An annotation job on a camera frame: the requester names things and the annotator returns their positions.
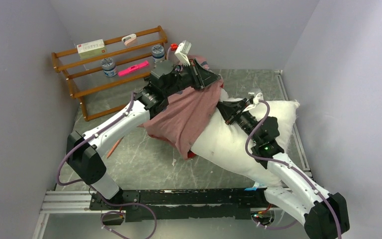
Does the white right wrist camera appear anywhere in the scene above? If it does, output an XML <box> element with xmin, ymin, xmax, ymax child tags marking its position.
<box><xmin>243</xmin><ymin>91</ymin><xmax>264</xmax><ymax>112</ymax></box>

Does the pink highlighter marker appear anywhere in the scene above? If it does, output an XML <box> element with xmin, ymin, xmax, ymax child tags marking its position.
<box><xmin>118</xmin><ymin>60</ymin><xmax>150</xmax><ymax>77</ymax></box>

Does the wooden shelf rack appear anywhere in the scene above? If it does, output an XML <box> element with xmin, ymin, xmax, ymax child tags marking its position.
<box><xmin>51</xmin><ymin>25</ymin><xmax>168</xmax><ymax>121</ymax></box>

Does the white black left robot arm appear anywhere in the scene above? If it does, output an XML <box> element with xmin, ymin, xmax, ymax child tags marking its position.
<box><xmin>65</xmin><ymin>59</ymin><xmax>221</xmax><ymax>209</ymax></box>

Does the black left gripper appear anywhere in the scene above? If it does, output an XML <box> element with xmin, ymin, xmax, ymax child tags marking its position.
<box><xmin>163</xmin><ymin>59</ymin><xmax>222</xmax><ymax>98</ymax></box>

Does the white pillow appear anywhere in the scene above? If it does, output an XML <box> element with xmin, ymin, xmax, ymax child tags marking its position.
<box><xmin>191</xmin><ymin>101</ymin><xmax>299</xmax><ymax>187</ymax></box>

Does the blue white jar right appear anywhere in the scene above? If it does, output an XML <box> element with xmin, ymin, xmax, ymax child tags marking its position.
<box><xmin>151</xmin><ymin>44</ymin><xmax>166</xmax><ymax>63</ymax></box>

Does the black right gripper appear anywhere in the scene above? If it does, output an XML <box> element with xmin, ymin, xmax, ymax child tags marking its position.
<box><xmin>214</xmin><ymin>98</ymin><xmax>261</xmax><ymax>143</ymax></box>

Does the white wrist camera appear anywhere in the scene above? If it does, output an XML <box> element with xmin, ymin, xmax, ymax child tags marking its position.
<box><xmin>243</xmin><ymin>91</ymin><xmax>264</xmax><ymax>112</ymax></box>
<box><xmin>175</xmin><ymin>40</ymin><xmax>192</xmax><ymax>66</ymax></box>

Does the pink red patterned pillowcase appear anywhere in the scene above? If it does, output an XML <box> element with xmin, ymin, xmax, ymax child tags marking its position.
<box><xmin>139</xmin><ymin>54</ymin><xmax>225</xmax><ymax>161</ymax></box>

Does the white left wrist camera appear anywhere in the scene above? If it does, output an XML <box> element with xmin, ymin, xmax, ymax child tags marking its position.
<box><xmin>175</xmin><ymin>40</ymin><xmax>192</xmax><ymax>66</ymax></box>

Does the orange pencil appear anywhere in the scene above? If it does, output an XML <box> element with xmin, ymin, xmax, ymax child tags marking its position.
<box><xmin>106</xmin><ymin>137</ymin><xmax>123</xmax><ymax>158</ymax></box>

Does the blue white jar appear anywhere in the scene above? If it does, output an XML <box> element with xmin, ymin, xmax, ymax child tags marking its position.
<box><xmin>100</xmin><ymin>57</ymin><xmax>118</xmax><ymax>77</ymax></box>
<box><xmin>151</xmin><ymin>44</ymin><xmax>166</xmax><ymax>63</ymax></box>

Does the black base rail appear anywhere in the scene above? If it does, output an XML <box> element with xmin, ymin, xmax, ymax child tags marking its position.
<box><xmin>89</xmin><ymin>188</ymin><xmax>269</xmax><ymax>222</ymax></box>

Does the blue white pillow tag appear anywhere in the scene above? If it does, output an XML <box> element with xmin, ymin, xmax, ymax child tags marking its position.
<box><xmin>244</xmin><ymin>182</ymin><xmax>267</xmax><ymax>191</ymax></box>

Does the blue white jar left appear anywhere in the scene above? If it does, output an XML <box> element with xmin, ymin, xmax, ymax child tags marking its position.
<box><xmin>100</xmin><ymin>57</ymin><xmax>118</xmax><ymax>77</ymax></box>

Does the pink white tape dispenser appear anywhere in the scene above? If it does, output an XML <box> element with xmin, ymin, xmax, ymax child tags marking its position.
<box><xmin>121</xmin><ymin>33</ymin><xmax>137</xmax><ymax>47</ymax></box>

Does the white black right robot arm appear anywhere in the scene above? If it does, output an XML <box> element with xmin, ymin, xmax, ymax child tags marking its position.
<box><xmin>217</xmin><ymin>97</ymin><xmax>350</xmax><ymax>239</ymax></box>

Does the aluminium frame rail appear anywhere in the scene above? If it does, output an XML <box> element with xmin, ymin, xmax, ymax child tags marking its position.
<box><xmin>32</xmin><ymin>189</ymin><xmax>340</xmax><ymax>239</ymax></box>

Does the white green box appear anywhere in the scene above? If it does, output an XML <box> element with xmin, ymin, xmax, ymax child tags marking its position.
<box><xmin>76</xmin><ymin>39</ymin><xmax>106</xmax><ymax>60</ymax></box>

